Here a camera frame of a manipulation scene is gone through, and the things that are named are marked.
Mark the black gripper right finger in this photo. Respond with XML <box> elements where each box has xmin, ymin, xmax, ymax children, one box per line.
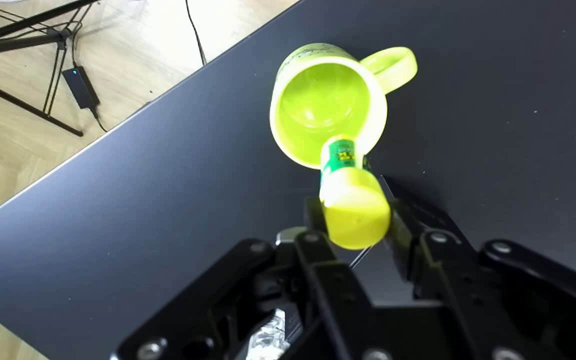
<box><xmin>378</xmin><ymin>173</ymin><xmax>576</xmax><ymax>360</ymax></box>

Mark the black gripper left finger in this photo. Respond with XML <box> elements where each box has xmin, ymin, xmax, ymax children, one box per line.
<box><xmin>113</xmin><ymin>193</ymin><xmax>395</xmax><ymax>360</ymax></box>

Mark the lime green mug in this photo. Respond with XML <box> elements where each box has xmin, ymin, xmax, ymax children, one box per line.
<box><xmin>267</xmin><ymin>40</ymin><xmax>419</xmax><ymax>172</ymax></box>

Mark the black power adapter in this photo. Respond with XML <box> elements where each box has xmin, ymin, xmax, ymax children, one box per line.
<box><xmin>59</xmin><ymin>64</ymin><xmax>102</xmax><ymax>114</ymax></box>

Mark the thin black tripod stand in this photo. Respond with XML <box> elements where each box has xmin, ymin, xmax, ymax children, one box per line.
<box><xmin>0</xmin><ymin>0</ymin><xmax>100</xmax><ymax>139</ymax></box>

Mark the black floor cable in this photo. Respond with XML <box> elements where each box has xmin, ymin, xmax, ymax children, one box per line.
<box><xmin>181</xmin><ymin>0</ymin><xmax>210</xmax><ymax>67</ymax></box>

